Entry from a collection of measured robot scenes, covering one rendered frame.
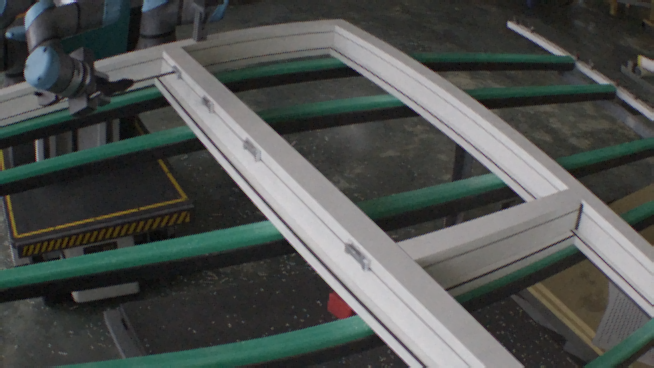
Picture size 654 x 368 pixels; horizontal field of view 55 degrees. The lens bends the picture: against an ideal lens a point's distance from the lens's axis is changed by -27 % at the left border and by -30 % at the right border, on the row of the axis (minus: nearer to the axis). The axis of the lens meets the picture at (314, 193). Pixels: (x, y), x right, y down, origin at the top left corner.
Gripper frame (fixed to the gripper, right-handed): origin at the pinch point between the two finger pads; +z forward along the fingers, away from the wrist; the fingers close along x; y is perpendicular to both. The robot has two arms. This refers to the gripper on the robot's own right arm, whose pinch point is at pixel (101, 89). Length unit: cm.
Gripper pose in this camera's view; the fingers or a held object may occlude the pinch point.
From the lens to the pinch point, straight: 151.8
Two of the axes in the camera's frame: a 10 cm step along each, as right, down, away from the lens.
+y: 9.4, -2.7, -1.8
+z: 2.1, 0.6, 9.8
